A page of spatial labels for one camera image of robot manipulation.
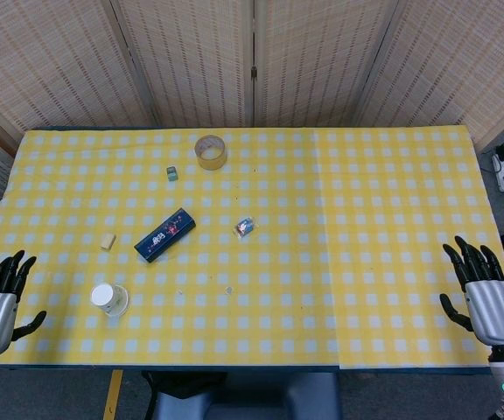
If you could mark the dark blue long box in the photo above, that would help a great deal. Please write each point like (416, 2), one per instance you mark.
(164, 236)

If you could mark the paper cup with green flower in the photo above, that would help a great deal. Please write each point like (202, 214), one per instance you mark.
(105, 296)

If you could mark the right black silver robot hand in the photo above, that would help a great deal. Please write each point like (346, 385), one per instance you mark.
(494, 310)

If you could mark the small wrapped candy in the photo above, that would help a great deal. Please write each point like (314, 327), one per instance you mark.
(245, 227)

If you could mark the paper cup with fern print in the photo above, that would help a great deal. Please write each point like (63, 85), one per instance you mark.
(120, 312)

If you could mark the yellow floor tape strip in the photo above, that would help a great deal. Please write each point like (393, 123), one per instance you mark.
(113, 396)

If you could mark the pale yellow eraser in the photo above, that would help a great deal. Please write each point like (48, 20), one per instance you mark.
(108, 241)

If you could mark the yellowish packing tape roll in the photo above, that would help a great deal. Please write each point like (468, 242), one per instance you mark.
(211, 158)

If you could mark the metal screen hinge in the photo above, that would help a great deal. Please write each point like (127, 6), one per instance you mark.
(254, 72)

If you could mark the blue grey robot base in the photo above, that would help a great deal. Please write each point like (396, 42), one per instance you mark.
(252, 398)

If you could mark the yellow white checkered tablecloth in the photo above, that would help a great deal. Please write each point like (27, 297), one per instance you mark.
(278, 262)

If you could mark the small green eraser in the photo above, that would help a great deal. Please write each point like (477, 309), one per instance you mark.
(172, 172)

